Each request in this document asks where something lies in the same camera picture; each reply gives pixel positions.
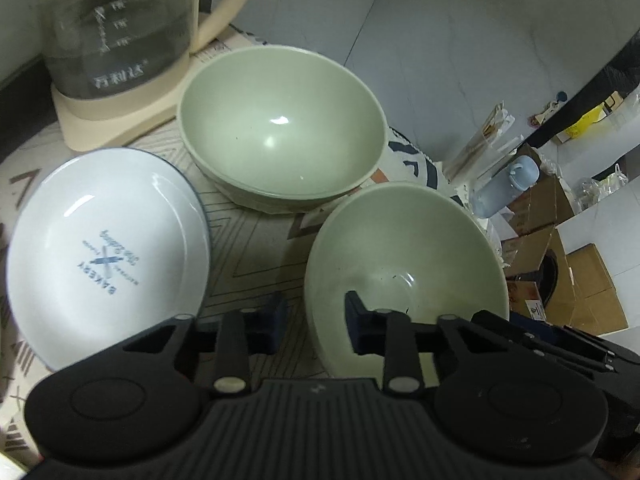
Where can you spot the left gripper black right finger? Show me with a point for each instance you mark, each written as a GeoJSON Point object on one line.
{"type": "Point", "coordinates": [392, 335]}

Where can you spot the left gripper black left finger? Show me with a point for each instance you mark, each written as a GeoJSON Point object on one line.
{"type": "Point", "coordinates": [237, 335]}

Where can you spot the white plate bakery print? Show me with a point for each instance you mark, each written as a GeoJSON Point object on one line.
{"type": "Point", "coordinates": [111, 243]}

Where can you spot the green bowl near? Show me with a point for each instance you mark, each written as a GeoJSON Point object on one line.
{"type": "Point", "coordinates": [400, 247]}

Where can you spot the green bowl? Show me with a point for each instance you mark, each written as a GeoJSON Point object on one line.
{"type": "Point", "coordinates": [281, 130]}
{"type": "Point", "coordinates": [400, 247]}

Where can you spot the light blue water bottle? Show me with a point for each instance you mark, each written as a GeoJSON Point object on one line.
{"type": "Point", "coordinates": [503, 188]}

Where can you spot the cardboard box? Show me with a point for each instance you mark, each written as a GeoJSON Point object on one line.
{"type": "Point", "coordinates": [546, 283]}

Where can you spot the patterned table cloth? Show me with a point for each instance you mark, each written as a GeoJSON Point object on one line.
{"type": "Point", "coordinates": [254, 256]}

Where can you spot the green bowl far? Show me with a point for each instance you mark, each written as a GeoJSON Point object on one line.
{"type": "Point", "coordinates": [281, 130]}

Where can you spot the cream kettle base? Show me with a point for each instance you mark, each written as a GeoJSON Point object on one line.
{"type": "Point", "coordinates": [118, 120]}

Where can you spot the glass kettle with cream handle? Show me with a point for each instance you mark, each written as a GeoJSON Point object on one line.
{"type": "Point", "coordinates": [96, 49]}

